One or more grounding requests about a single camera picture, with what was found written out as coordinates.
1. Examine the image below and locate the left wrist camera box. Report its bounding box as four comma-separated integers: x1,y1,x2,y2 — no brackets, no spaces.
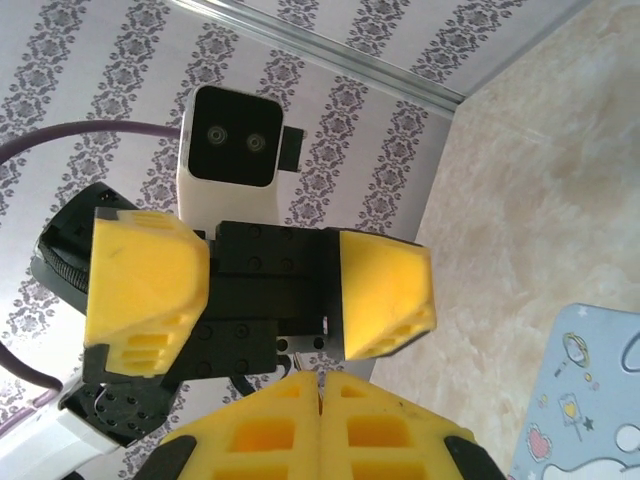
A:
177,83,307,226

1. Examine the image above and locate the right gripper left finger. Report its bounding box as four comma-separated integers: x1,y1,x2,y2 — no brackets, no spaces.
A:
142,368,324,480

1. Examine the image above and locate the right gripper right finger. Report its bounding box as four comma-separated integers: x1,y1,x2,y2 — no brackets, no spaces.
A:
319,370,507,480

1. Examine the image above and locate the blue cartoon tin box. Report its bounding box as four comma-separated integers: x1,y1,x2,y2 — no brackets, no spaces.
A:
507,302,640,480

